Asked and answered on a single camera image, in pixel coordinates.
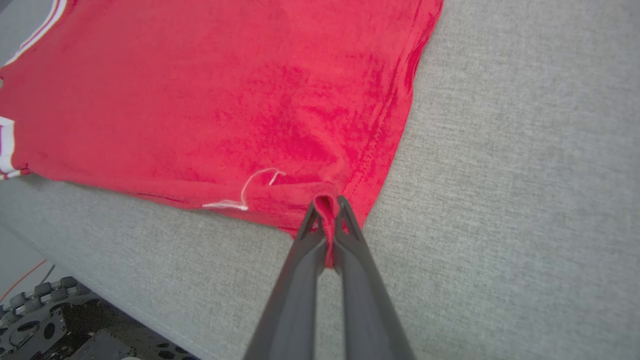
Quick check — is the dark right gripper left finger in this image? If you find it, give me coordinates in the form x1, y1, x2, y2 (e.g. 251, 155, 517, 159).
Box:
243, 200, 329, 360

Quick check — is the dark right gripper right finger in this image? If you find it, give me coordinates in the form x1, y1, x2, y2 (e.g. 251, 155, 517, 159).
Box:
332, 195, 417, 360

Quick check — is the red and white garment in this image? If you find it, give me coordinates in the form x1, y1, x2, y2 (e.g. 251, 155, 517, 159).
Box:
0, 0, 445, 269

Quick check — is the grey fabric sofa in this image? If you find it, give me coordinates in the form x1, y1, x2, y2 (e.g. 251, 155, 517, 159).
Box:
0, 0, 640, 360

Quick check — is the orange floor cable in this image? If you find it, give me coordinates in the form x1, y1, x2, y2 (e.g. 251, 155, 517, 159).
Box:
0, 259, 48, 304

